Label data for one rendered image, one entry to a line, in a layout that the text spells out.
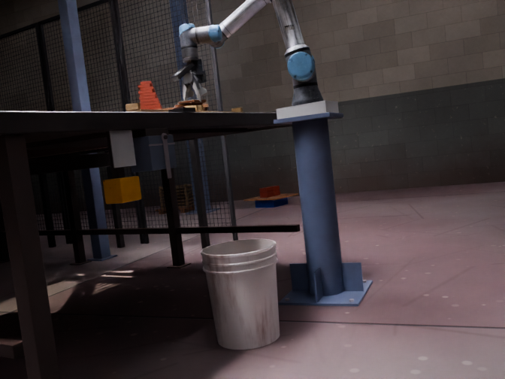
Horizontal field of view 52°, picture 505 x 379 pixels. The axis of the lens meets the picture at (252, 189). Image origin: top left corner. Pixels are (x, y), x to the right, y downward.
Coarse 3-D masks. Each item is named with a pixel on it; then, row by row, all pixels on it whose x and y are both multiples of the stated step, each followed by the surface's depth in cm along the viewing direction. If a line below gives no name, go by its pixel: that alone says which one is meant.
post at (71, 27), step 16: (64, 0) 396; (64, 16) 398; (64, 32) 400; (80, 48) 404; (80, 64) 403; (80, 80) 403; (80, 96) 402; (96, 176) 411; (96, 192) 410; (96, 208) 409; (96, 224) 409; (96, 240) 411; (96, 256) 414; (112, 256) 416
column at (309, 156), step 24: (288, 120) 236; (312, 120) 238; (312, 144) 239; (312, 168) 240; (312, 192) 241; (312, 216) 243; (336, 216) 246; (312, 240) 244; (336, 240) 245; (312, 264) 246; (336, 264) 245; (360, 264) 245; (312, 288) 249; (336, 288) 245; (360, 288) 246
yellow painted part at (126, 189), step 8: (112, 160) 168; (112, 168) 169; (120, 168) 169; (112, 176) 169; (120, 176) 169; (136, 176) 170; (104, 184) 167; (112, 184) 166; (120, 184) 164; (128, 184) 167; (136, 184) 170; (104, 192) 168; (112, 192) 166; (120, 192) 164; (128, 192) 166; (136, 192) 170; (112, 200) 166; (120, 200) 164; (128, 200) 166; (136, 200) 170
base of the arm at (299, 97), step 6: (300, 84) 240; (306, 84) 239; (312, 84) 240; (294, 90) 244; (300, 90) 240; (306, 90) 239; (312, 90) 240; (318, 90) 242; (294, 96) 244; (300, 96) 240; (306, 96) 239; (312, 96) 240; (318, 96) 240; (294, 102) 242; (300, 102) 239; (306, 102) 238; (312, 102) 238
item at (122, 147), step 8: (112, 136) 165; (120, 136) 168; (128, 136) 171; (112, 144) 165; (120, 144) 168; (128, 144) 171; (112, 152) 165; (120, 152) 168; (128, 152) 171; (120, 160) 168; (128, 160) 171
